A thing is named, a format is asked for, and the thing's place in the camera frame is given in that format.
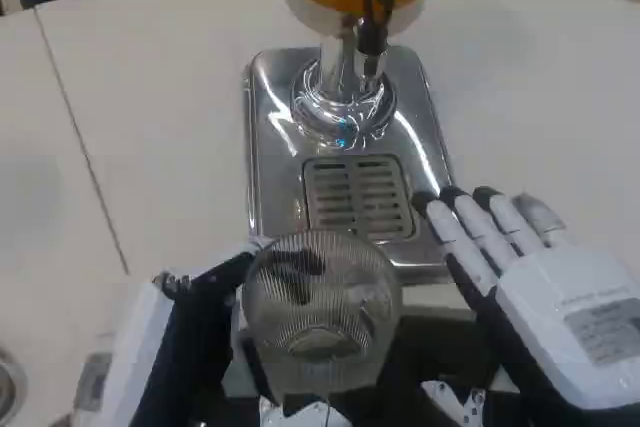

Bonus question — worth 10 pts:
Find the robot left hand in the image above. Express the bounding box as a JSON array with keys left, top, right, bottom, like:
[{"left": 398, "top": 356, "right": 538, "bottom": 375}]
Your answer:
[{"left": 73, "top": 237, "right": 280, "bottom": 427}]

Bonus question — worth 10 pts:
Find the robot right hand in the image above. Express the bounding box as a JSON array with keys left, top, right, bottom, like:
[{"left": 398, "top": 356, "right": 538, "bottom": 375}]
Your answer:
[{"left": 411, "top": 185, "right": 640, "bottom": 427}]

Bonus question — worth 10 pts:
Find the clear ribbed glass cup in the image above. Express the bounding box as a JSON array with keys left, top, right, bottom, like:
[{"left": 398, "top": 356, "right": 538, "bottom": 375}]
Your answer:
[{"left": 241, "top": 230, "right": 404, "bottom": 396}]

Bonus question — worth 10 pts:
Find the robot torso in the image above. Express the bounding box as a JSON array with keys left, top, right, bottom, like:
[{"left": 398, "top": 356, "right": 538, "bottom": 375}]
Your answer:
[{"left": 257, "top": 377, "right": 494, "bottom": 427}]

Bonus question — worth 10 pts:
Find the steel drip tray base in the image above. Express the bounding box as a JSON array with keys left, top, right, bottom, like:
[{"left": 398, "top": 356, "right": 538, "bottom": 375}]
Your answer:
[{"left": 244, "top": 46, "right": 457, "bottom": 284}]

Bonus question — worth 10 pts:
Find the slotted steel drip grid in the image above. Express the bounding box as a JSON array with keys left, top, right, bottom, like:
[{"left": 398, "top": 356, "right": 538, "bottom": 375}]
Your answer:
[{"left": 301, "top": 154, "right": 419, "bottom": 243}]

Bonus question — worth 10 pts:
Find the black dispenser tap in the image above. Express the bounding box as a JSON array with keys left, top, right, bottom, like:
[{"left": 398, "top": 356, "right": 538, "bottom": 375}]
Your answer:
[{"left": 355, "top": 0, "right": 396, "bottom": 79}]

